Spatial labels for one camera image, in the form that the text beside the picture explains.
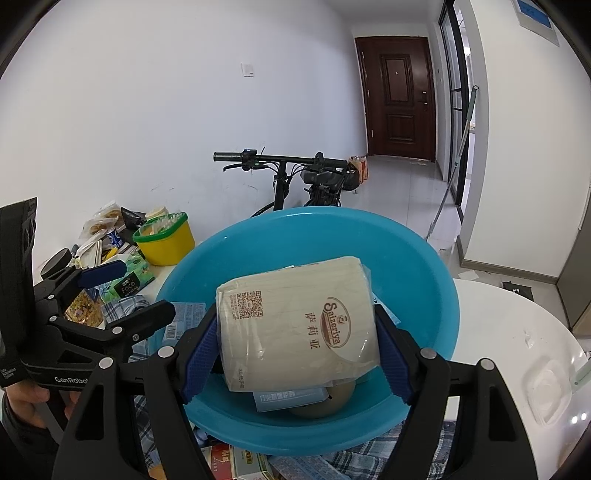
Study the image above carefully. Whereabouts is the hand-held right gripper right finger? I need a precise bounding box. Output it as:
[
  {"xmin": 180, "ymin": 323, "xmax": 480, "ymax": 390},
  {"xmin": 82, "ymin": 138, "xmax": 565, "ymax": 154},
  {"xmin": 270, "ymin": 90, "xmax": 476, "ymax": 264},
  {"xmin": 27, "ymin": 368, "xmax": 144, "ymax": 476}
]
[{"xmin": 374, "ymin": 307, "xmax": 546, "ymax": 480}]

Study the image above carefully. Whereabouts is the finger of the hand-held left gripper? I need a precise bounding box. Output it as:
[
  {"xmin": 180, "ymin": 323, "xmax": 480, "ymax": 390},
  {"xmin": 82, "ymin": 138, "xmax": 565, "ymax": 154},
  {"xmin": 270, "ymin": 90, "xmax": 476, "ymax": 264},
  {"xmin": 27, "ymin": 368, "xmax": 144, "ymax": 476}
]
[
  {"xmin": 34, "ymin": 249, "xmax": 129, "ymax": 306},
  {"xmin": 48, "ymin": 299, "xmax": 177, "ymax": 366}
]

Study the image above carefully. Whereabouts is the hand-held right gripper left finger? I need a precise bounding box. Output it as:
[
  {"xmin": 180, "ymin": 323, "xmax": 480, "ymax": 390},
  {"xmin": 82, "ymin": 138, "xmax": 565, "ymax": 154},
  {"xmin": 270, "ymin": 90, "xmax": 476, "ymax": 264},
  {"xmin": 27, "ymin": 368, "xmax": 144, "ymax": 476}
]
[{"xmin": 55, "ymin": 315, "xmax": 222, "ymax": 480}]

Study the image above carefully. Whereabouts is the beige napkin pack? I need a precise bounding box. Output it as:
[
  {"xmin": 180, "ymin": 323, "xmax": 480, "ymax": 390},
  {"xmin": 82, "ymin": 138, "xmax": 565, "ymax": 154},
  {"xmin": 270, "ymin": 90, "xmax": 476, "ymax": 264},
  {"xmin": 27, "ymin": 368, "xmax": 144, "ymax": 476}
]
[{"xmin": 216, "ymin": 256, "xmax": 382, "ymax": 393}]

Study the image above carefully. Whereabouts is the blue plastic basin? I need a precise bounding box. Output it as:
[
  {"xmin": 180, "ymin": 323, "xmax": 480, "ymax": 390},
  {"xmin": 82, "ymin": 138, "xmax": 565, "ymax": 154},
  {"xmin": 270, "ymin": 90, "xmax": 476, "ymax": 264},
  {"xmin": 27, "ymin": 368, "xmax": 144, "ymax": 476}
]
[{"xmin": 154, "ymin": 207, "xmax": 461, "ymax": 456}]

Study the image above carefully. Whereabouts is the person's left forearm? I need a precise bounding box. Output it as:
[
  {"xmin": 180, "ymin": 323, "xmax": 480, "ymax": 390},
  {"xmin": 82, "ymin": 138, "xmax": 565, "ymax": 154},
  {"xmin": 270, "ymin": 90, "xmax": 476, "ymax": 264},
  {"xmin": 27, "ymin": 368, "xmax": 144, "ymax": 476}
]
[{"xmin": 0, "ymin": 418, "xmax": 63, "ymax": 480}]

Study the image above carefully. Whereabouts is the white desktop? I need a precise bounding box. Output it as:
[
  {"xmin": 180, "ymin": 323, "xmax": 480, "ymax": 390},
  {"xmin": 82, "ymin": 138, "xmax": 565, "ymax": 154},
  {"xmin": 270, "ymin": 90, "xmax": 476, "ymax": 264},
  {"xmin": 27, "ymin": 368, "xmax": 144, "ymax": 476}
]
[{"xmin": 28, "ymin": 231, "xmax": 590, "ymax": 480}]

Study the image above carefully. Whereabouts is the person's left hand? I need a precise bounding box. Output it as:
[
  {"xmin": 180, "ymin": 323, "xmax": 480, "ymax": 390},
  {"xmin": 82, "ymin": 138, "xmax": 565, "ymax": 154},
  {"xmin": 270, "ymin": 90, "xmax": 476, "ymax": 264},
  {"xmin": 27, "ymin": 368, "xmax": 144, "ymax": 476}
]
[{"xmin": 0, "ymin": 382, "xmax": 83, "ymax": 431}]

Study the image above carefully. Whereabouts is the blue plaid cloth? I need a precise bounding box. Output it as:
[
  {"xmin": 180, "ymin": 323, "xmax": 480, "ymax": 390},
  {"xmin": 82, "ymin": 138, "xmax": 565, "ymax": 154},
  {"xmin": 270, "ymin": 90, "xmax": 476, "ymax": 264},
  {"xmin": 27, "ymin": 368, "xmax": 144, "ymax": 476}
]
[{"xmin": 100, "ymin": 295, "xmax": 458, "ymax": 480}]

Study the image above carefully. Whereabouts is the green tissue pack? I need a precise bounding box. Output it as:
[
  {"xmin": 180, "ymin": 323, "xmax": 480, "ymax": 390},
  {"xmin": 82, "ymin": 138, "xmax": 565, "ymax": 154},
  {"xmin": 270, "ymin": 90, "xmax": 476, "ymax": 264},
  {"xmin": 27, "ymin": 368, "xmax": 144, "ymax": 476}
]
[{"xmin": 98, "ymin": 254, "xmax": 155, "ymax": 305}]

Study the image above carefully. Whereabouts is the mixed nut packet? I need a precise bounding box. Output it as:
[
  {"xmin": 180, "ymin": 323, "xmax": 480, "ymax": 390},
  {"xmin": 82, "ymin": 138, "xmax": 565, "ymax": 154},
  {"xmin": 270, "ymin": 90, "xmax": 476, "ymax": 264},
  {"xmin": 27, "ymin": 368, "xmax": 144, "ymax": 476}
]
[{"xmin": 64, "ymin": 288, "xmax": 105, "ymax": 328}]

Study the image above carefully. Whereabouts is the blue barcode packet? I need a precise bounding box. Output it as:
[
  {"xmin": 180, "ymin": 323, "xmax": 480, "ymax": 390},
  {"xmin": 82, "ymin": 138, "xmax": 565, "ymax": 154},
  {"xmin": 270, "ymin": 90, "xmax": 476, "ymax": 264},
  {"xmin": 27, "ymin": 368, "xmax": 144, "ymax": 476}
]
[{"xmin": 161, "ymin": 301, "xmax": 208, "ymax": 343}]

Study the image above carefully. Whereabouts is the clear biscuit bag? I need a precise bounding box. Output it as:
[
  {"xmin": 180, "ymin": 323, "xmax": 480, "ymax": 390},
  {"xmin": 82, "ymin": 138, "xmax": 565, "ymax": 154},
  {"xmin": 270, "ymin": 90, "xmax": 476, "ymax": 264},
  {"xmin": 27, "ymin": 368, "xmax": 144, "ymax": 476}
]
[{"xmin": 79, "ymin": 202, "xmax": 124, "ymax": 241}]

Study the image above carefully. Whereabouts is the black snack bag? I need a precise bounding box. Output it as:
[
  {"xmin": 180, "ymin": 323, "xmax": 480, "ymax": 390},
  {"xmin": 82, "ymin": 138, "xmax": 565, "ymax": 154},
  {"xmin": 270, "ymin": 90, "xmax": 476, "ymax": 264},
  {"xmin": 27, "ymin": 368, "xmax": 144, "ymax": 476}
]
[{"xmin": 121, "ymin": 207, "xmax": 148, "ymax": 232}]

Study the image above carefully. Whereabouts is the yellow plastic container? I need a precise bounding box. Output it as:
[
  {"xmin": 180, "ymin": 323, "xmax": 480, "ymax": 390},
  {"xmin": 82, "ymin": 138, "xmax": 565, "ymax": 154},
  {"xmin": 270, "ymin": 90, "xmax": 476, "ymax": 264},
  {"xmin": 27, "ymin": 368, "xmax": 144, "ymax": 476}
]
[{"xmin": 132, "ymin": 211, "xmax": 196, "ymax": 267}]

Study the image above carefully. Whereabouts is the beige round object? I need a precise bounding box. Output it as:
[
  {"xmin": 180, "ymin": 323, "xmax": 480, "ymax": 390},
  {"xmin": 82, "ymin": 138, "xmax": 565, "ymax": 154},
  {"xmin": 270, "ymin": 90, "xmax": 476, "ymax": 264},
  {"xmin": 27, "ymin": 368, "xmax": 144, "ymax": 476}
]
[{"xmin": 288, "ymin": 381, "xmax": 357, "ymax": 420}]

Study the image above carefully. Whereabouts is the blue mask packet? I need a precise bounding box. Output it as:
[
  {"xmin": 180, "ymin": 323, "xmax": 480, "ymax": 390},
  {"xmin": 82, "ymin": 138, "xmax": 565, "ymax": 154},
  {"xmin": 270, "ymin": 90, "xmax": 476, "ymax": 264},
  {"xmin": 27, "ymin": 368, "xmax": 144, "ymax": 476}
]
[{"xmin": 252, "ymin": 387, "xmax": 329, "ymax": 412}]

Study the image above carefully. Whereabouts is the red box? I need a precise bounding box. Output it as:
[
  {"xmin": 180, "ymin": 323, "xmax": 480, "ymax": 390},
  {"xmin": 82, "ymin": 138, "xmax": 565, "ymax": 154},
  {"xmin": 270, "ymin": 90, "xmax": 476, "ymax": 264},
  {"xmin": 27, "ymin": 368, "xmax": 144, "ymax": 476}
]
[{"xmin": 203, "ymin": 445, "xmax": 237, "ymax": 480}]

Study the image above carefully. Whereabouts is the green and white box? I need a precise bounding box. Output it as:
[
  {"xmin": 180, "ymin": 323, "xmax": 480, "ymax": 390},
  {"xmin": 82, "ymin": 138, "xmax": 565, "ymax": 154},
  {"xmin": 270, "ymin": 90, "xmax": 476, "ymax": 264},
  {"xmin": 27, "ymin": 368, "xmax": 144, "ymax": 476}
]
[{"xmin": 231, "ymin": 447, "xmax": 278, "ymax": 480}]

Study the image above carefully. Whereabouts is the black object on floor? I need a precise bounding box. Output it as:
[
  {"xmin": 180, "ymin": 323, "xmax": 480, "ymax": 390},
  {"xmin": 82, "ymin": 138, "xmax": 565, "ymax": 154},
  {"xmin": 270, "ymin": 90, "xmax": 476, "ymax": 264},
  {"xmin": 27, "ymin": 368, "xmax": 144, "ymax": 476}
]
[{"xmin": 502, "ymin": 279, "xmax": 534, "ymax": 302}]

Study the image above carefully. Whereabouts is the black bicycle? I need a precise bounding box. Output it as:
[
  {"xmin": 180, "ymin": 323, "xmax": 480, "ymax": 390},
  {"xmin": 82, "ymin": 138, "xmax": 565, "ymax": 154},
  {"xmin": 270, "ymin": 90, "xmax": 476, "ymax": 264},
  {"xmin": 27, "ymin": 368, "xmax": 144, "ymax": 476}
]
[{"xmin": 213, "ymin": 148, "xmax": 362, "ymax": 219}]

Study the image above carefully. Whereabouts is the orange bag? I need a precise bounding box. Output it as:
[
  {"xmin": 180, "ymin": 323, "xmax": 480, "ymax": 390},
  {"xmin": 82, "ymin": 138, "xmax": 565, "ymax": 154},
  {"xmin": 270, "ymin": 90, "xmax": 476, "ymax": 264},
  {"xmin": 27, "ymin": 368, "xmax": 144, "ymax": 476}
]
[{"xmin": 348, "ymin": 155, "xmax": 372, "ymax": 184}]

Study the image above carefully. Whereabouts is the grey cabinet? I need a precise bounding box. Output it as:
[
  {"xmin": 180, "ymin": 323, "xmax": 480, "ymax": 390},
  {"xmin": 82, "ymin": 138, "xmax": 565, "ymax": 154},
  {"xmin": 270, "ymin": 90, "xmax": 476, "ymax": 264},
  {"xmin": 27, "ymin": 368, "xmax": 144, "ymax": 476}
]
[{"xmin": 556, "ymin": 185, "xmax": 591, "ymax": 334}]

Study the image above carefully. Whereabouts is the mop with metal pole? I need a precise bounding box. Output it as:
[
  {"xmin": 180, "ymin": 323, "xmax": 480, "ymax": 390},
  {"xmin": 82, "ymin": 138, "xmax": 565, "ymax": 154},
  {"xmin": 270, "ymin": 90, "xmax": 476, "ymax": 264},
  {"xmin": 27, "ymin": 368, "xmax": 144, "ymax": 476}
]
[{"xmin": 424, "ymin": 85, "xmax": 481, "ymax": 243}]

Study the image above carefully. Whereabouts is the brown door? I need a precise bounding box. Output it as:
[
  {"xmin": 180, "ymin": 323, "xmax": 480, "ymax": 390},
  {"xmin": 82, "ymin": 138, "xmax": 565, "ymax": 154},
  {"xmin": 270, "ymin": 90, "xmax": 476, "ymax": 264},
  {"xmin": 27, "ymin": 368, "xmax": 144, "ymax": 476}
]
[{"xmin": 354, "ymin": 36, "xmax": 437, "ymax": 163}]

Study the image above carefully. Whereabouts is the black framed glass door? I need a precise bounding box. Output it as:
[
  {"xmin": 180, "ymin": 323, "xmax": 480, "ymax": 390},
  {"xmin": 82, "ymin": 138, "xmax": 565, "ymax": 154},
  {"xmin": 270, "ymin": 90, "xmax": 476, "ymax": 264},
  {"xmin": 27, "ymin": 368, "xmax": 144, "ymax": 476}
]
[{"xmin": 437, "ymin": 0, "xmax": 477, "ymax": 205}]

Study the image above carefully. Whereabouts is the blue wall poster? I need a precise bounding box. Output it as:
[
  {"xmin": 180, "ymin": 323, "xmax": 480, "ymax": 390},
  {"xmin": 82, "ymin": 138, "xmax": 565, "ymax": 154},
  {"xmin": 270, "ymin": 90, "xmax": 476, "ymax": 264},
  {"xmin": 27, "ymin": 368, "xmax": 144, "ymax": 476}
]
[{"xmin": 512, "ymin": 0, "xmax": 560, "ymax": 47}]

